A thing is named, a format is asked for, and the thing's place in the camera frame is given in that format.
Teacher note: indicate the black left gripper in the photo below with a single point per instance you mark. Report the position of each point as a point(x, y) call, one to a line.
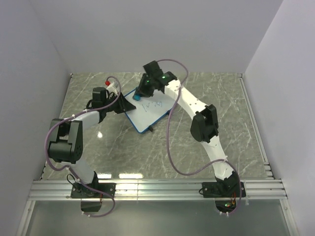
point(124, 105)

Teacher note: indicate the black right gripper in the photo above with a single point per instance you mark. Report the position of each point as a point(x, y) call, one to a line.
point(140, 88)

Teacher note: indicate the blue whiteboard eraser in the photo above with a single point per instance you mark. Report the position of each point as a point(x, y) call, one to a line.
point(136, 97)

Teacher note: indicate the blue framed whiteboard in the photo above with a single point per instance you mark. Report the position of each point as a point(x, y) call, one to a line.
point(148, 110)

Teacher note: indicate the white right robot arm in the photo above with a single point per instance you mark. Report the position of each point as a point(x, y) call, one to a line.
point(204, 126)

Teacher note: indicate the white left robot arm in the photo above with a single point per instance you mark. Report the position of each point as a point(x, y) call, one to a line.
point(64, 141)

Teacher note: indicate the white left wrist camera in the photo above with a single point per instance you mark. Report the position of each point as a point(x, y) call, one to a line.
point(112, 87)

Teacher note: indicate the metal wire whiteboard stand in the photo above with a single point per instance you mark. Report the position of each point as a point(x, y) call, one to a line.
point(160, 120)

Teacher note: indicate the aluminium mounting rail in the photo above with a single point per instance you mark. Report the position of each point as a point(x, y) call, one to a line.
point(154, 190)

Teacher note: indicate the aluminium side rail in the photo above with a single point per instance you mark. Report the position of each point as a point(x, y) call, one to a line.
point(267, 166)

